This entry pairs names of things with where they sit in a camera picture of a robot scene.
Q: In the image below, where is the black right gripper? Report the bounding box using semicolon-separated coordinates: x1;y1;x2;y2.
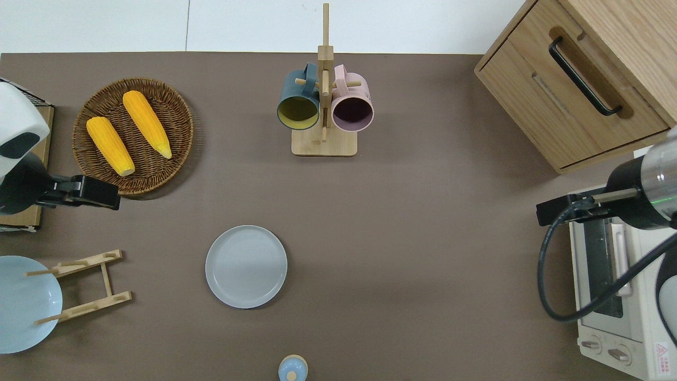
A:
536;156;677;231

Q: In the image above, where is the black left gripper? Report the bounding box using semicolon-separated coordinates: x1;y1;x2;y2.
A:
0;153;121;216

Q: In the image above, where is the gray plate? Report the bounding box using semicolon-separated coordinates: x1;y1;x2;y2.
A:
205;225;288;310

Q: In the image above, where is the wooden plate rack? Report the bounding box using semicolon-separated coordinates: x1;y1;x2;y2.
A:
25;249;133;325

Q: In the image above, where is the light blue plate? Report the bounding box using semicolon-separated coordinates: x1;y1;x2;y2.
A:
0;256;63;355

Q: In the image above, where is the yellow corn cob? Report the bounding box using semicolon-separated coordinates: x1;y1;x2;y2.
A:
123;90;173;159
86;116;136;177

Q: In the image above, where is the brown flat box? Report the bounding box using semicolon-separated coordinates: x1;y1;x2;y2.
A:
0;105;55;232

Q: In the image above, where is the brown wicker basket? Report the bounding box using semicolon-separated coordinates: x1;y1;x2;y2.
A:
72;78;194;196

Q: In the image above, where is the wooden drawer cabinet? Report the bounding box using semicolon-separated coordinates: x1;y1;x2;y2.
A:
474;0;677;175

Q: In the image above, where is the white toaster oven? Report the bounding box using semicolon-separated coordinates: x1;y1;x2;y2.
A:
567;185;677;381

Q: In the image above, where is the brown table mat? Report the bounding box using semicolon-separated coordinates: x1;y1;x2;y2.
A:
0;51;677;381

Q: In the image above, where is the teal mug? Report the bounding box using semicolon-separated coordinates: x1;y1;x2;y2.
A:
276;62;322;131

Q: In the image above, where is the pink mug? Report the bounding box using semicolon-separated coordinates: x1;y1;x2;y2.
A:
331;64;375;133

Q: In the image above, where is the wooden mug tree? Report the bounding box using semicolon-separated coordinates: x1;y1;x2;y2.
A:
291;3;363;157

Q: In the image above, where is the light blue lidded jar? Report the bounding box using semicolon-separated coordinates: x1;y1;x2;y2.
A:
278;354;309;381

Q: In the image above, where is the white oven door handle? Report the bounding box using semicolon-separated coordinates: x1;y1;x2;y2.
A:
610;222;634;297

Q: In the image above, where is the thick black gripper cable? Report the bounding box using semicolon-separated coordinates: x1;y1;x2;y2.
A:
537;204;677;323

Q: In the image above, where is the black wire rack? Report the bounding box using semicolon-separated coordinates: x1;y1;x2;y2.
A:
0;78;52;108

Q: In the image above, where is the black drawer handle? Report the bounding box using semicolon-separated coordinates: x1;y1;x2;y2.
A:
548;36;624;117

